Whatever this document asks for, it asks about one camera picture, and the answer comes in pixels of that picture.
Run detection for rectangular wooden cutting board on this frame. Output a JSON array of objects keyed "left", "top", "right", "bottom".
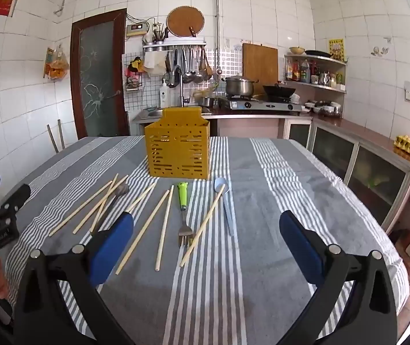
[{"left": 242, "top": 42, "right": 279, "bottom": 87}]

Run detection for black wok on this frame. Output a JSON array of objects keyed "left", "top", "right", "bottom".
[{"left": 262, "top": 83, "right": 297, "bottom": 103}]

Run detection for wooden chopstick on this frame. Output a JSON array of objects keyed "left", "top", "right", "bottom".
[
  {"left": 115, "top": 189, "right": 171, "bottom": 276},
  {"left": 48, "top": 180, "right": 115, "bottom": 238},
  {"left": 180, "top": 185, "right": 226, "bottom": 268},
  {"left": 89, "top": 173, "right": 120, "bottom": 234},
  {"left": 155, "top": 185, "right": 175, "bottom": 272},
  {"left": 126, "top": 182, "right": 158, "bottom": 214},
  {"left": 73, "top": 175, "right": 130, "bottom": 235}
]

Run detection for wire grid wall panel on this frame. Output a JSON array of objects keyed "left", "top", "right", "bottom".
[{"left": 123, "top": 52, "right": 162, "bottom": 112}]

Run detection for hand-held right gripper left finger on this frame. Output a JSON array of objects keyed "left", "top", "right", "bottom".
[{"left": 14, "top": 211, "right": 135, "bottom": 345}]

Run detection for white soap bottle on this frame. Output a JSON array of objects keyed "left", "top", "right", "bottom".
[{"left": 159, "top": 78, "right": 171, "bottom": 109}]

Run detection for white lattice wall panel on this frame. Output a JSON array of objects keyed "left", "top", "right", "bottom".
[{"left": 205, "top": 48, "right": 243, "bottom": 80}]

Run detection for small wire basket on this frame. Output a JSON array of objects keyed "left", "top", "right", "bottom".
[{"left": 125, "top": 74, "right": 144, "bottom": 91}]

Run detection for white sticker wall hooks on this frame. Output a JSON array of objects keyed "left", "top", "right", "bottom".
[{"left": 370, "top": 37, "right": 392, "bottom": 57}]

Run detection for kitchen cabinet with glass doors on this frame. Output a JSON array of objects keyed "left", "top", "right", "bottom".
[{"left": 129, "top": 110, "right": 410, "bottom": 236}]

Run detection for yellow and black hanging item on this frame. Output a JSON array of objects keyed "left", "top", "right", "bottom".
[{"left": 127, "top": 57, "right": 144, "bottom": 74}]

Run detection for silver wall utensil rack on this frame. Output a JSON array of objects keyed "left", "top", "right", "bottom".
[{"left": 142, "top": 38, "right": 207, "bottom": 53}]

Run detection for steel cooking pot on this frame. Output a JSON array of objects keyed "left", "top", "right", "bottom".
[{"left": 221, "top": 75, "right": 259, "bottom": 97}]

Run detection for vertical metal pipe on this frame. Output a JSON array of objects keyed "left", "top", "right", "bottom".
[{"left": 214, "top": 0, "right": 223, "bottom": 74}]

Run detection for yellow perforated utensil holder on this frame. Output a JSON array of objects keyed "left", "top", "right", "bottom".
[{"left": 144, "top": 107, "right": 211, "bottom": 180}]

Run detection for row of hanging kitchen utensils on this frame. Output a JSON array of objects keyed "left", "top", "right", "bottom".
[{"left": 164, "top": 46, "right": 214, "bottom": 87}]

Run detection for steel faucet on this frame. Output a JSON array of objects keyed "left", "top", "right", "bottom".
[{"left": 169, "top": 65, "right": 187, "bottom": 106}]

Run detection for hanging orange plastic bag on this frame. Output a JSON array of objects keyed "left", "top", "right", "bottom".
[{"left": 43, "top": 43, "right": 70, "bottom": 80}]

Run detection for steel gas stove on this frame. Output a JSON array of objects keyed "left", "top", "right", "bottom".
[{"left": 226, "top": 95, "right": 304, "bottom": 113}]

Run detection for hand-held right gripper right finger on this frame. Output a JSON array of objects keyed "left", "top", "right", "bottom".
[{"left": 279, "top": 210, "right": 398, "bottom": 345}]

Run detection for wooden stick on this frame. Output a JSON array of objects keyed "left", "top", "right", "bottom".
[
  {"left": 57, "top": 118, "right": 66, "bottom": 150},
  {"left": 47, "top": 124, "right": 60, "bottom": 153}
]

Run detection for black shallow pan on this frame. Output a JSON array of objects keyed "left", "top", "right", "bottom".
[{"left": 304, "top": 49, "right": 333, "bottom": 59}]

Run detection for round wooden board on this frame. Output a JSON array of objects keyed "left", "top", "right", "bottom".
[{"left": 166, "top": 6, "right": 205, "bottom": 38}]

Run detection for cup of dark chopsticks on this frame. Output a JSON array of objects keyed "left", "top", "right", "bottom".
[{"left": 151, "top": 22, "right": 169, "bottom": 43}]

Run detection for row of condiment bottles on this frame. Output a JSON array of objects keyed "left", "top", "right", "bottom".
[{"left": 286, "top": 59, "right": 345, "bottom": 86}]

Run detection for pile of bowls and dishes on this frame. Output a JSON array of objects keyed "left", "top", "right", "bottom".
[{"left": 304, "top": 100, "right": 343, "bottom": 118}]

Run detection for white corner shelf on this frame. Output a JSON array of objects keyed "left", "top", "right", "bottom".
[{"left": 283, "top": 53, "right": 347, "bottom": 95}]

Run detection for light blue plastic spoon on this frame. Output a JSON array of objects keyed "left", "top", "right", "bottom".
[{"left": 214, "top": 178, "right": 235, "bottom": 238}]

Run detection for metal spoon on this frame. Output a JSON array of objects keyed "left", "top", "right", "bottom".
[{"left": 90, "top": 183, "right": 131, "bottom": 238}]

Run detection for brown frosted glass door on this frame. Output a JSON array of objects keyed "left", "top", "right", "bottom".
[{"left": 70, "top": 8, "right": 131, "bottom": 141}]

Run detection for white hanging cloth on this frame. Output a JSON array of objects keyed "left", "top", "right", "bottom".
[{"left": 143, "top": 51, "right": 166, "bottom": 77}]

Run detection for grey white striped tablecloth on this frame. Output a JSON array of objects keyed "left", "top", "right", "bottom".
[{"left": 5, "top": 136, "right": 410, "bottom": 345}]

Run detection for beige digital display box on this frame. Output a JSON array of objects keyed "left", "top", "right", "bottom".
[{"left": 126, "top": 22, "right": 148, "bottom": 37}]

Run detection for yellow wall poster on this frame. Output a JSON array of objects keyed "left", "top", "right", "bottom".
[{"left": 328, "top": 38, "right": 346, "bottom": 62}]

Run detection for green-handled metal fork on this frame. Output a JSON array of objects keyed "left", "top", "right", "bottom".
[{"left": 177, "top": 182, "right": 194, "bottom": 248}]

